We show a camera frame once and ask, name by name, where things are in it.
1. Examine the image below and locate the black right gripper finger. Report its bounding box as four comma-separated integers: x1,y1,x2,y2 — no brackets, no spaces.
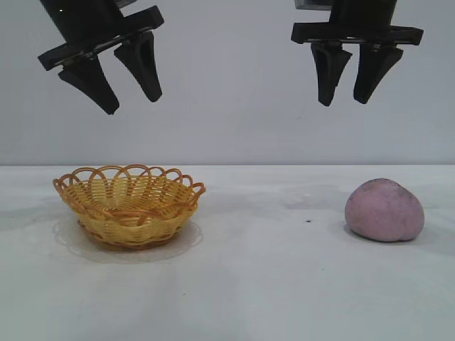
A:
310,40,354,107
353,41,405,105

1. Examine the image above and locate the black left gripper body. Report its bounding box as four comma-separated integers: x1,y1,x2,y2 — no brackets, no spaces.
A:
37,0,165,71

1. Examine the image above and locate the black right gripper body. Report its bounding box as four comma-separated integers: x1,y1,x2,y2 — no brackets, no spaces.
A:
291,0,425,47

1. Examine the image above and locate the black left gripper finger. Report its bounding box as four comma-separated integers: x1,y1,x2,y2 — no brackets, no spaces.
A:
113,31,164,104
58,58,120,116

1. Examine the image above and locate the pink peach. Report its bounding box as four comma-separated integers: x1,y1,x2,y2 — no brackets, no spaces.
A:
344,178,426,244

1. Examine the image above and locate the yellow woven plastic basket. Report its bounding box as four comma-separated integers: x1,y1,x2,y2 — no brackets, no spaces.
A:
53,163,207,251

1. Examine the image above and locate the woven yellow wicker basket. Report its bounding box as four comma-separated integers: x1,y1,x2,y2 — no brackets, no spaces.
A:
53,217,205,264

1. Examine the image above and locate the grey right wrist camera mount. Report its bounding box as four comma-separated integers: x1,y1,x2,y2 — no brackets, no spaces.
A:
294,0,333,10

